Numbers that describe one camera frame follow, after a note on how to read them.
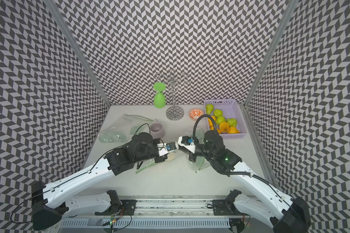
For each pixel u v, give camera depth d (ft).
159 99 2.96
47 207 1.27
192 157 1.93
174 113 4.35
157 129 3.33
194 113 3.64
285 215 1.25
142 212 2.36
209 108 3.62
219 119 3.33
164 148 1.81
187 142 1.81
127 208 2.35
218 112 3.51
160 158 1.93
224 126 3.15
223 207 2.39
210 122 1.58
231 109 3.79
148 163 2.23
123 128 3.47
